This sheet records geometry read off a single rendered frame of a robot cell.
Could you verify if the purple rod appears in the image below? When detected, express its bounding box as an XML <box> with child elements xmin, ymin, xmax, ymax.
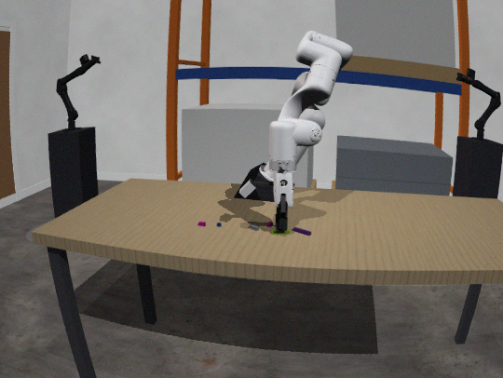
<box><xmin>293</xmin><ymin>227</ymin><xmax>311</xmax><ymax>236</ymax></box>

